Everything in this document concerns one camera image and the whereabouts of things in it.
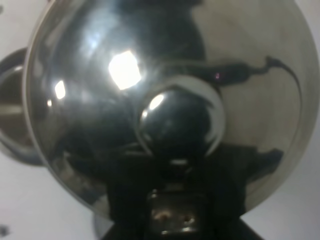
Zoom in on stainless steel teapot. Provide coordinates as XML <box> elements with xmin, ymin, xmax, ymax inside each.
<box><xmin>22</xmin><ymin>0</ymin><xmax>313</xmax><ymax>240</ymax></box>

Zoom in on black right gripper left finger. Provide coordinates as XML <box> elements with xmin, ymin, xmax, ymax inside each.
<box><xmin>101</xmin><ymin>179</ymin><xmax>153</xmax><ymax>240</ymax></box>

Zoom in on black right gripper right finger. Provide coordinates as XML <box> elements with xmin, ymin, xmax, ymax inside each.
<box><xmin>201</xmin><ymin>179</ymin><xmax>262</xmax><ymax>240</ymax></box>

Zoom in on near stainless steel teacup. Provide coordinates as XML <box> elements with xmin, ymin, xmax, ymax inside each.
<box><xmin>0</xmin><ymin>48</ymin><xmax>43</xmax><ymax>167</ymax></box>

